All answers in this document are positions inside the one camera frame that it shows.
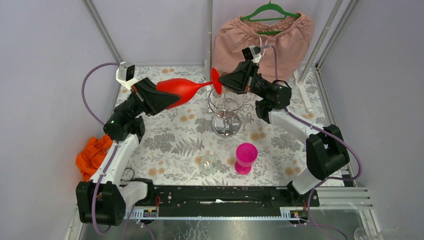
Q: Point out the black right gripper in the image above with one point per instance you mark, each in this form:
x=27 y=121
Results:
x=238 y=80

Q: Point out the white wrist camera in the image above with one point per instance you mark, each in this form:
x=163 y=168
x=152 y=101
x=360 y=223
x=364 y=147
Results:
x=252 y=53
x=125 y=75

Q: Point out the pink shorts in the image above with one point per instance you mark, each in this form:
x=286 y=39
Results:
x=288 y=42

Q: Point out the orange cloth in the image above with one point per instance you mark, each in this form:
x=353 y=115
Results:
x=92 y=156

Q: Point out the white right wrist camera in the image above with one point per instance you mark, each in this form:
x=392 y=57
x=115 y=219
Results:
x=252 y=53

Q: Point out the red wine glass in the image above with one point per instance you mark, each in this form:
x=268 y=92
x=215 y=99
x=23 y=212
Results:
x=186 y=89

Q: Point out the chrome wine glass rack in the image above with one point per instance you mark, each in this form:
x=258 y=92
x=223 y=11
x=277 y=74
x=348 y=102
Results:
x=225 y=107

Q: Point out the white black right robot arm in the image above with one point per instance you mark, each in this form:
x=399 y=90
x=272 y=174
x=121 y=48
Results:
x=326 y=152

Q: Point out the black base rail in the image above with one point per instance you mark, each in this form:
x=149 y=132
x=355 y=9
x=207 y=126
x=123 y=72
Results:
x=186 y=201

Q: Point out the clear wine glass front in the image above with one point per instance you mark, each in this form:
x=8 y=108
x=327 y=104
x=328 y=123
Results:
x=208 y=164

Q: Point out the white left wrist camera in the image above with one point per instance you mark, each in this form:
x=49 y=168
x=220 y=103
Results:
x=125 y=75

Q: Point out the pink wine glass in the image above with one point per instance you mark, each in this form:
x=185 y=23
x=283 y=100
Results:
x=246 y=154

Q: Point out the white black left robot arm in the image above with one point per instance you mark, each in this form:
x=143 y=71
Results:
x=101 y=200

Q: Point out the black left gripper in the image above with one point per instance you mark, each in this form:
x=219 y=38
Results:
x=141 y=98

